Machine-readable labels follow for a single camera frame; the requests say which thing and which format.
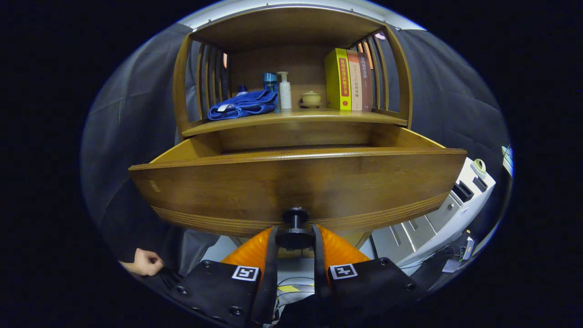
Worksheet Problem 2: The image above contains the wooden cabinet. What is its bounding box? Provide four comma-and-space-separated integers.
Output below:
172, 5, 414, 258

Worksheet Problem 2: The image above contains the dark red book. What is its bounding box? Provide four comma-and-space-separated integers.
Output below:
358, 51, 373, 112

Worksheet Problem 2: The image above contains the blue folded towel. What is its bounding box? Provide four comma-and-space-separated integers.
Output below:
208, 90, 278, 121

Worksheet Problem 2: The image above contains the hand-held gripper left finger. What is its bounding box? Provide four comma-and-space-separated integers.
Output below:
166, 225, 278, 328

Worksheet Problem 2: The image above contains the white pump bottle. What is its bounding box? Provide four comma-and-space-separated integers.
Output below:
277, 72, 292, 110

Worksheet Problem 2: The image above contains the wooden countertop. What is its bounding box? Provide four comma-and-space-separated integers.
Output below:
181, 108, 409, 138

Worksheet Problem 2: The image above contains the white drawer unit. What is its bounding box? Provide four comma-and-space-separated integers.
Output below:
371, 157, 497, 269

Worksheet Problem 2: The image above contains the black backdrop cloth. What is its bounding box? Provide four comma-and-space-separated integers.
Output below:
81, 23, 511, 274

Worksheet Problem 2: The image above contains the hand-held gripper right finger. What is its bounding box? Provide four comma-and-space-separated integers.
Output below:
312, 225, 429, 319

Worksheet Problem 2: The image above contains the beige lidded teacup with saucer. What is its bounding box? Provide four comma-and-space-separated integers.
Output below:
299, 91, 322, 108

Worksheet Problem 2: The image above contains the yellow book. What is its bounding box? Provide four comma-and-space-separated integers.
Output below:
324, 48, 352, 111

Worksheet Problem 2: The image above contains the wooden drawer with black knob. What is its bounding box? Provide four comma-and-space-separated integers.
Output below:
128, 123, 467, 250

